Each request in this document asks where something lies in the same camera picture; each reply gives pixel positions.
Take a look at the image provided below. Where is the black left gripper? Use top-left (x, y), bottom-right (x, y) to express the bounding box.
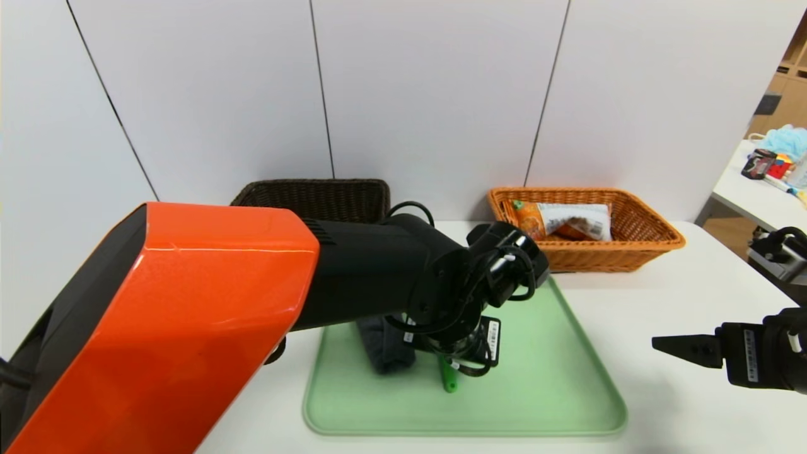
top-left (403, 315), bottom-right (501, 368)

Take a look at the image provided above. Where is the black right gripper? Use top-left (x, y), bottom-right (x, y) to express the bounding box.
top-left (651, 307), bottom-right (807, 395)

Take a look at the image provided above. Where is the yellow spaghetti spoon green handle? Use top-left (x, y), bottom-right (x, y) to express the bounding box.
top-left (439, 356), bottom-right (461, 393)

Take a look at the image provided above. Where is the dark grey cloth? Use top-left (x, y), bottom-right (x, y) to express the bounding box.
top-left (356, 315), bottom-right (417, 375)

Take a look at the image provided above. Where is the orange and white snack bag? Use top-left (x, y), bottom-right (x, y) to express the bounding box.
top-left (511, 200), bottom-right (613, 242)

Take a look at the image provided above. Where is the orange wicker basket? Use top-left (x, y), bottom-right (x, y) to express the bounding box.
top-left (489, 187), bottom-right (687, 273)

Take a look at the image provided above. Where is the dark brown wicker basket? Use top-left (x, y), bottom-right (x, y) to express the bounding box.
top-left (230, 179), bottom-right (392, 224)

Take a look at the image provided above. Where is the light green plastic tray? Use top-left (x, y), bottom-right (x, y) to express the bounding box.
top-left (303, 265), bottom-right (629, 437)

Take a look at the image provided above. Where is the white side table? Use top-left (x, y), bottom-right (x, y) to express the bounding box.
top-left (711, 140), bottom-right (807, 248)

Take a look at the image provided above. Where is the white marker pen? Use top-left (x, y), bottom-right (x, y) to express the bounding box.
top-left (763, 175), bottom-right (807, 209)

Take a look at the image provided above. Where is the small black jar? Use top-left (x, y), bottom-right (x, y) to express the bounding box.
top-left (741, 149), bottom-right (777, 180)

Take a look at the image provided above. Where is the clear plastic bottle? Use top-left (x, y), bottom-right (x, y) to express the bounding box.
top-left (787, 151), bottom-right (807, 190)

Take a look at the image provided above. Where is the light blue crumpled cloth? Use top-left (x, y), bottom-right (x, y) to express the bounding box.
top-left (755, 125), bottom-right (807, 161)

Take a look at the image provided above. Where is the wooden shelf unit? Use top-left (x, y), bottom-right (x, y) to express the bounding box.
top-left (747, 13), bottom-right (807, 136)

